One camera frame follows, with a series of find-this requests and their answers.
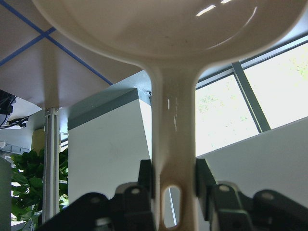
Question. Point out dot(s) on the beige plastic dustpan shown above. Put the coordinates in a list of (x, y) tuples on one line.
[(174, 41)]

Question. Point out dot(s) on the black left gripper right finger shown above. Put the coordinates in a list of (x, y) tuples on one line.
[(204, 181)]

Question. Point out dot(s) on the aluminium frame post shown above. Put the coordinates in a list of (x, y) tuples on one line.
[(51, 165)]

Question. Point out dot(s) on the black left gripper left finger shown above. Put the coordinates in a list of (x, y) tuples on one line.
[(146, 176)]

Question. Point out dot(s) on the green potted plant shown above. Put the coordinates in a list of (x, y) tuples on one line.
[(27, 186)]

